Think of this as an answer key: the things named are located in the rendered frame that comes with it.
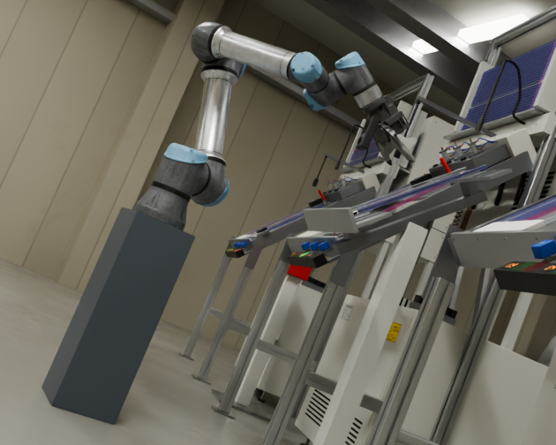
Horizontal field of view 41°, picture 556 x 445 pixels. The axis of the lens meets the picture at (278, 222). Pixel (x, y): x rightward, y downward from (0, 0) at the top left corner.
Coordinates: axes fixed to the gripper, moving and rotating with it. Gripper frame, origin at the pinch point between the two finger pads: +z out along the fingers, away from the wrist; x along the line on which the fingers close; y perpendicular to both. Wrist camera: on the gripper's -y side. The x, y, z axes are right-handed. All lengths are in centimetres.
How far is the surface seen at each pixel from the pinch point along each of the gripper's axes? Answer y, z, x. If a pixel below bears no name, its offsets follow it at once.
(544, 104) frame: 60, 13, 9
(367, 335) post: -40, 31, -12
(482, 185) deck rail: 26.4, 23.4, 11.6
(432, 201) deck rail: 9.2, 18.3, 12.9
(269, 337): -41, 55, 117
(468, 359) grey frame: -11, 65, 6
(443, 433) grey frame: -30, 79, 7
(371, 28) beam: 189, -31, 326
